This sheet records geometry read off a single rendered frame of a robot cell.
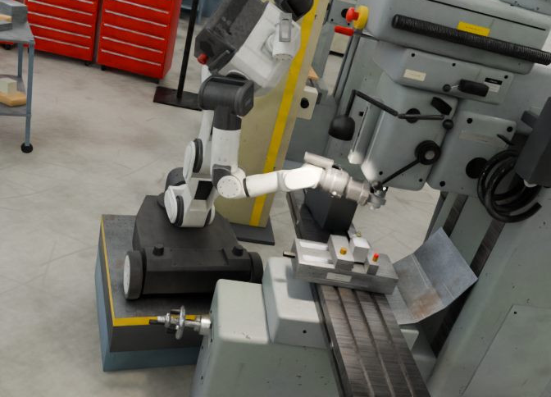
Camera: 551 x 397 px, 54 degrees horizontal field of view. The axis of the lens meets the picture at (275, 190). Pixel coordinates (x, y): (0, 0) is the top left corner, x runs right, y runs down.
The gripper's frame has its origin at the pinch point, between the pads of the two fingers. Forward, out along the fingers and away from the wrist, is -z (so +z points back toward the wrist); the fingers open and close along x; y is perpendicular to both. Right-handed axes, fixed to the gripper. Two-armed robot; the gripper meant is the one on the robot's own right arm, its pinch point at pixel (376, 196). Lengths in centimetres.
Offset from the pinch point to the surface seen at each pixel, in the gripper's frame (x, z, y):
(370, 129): -5.1, 9.7, -22.4
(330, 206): 25.6, 11.8, 21.1
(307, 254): -7.4, 15.4, 24.8
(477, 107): -6.1, -16.5, -38.2
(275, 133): 163, 53, 50
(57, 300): 39, 124, 125
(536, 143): -26, -29, -38
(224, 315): -17, 36, 52
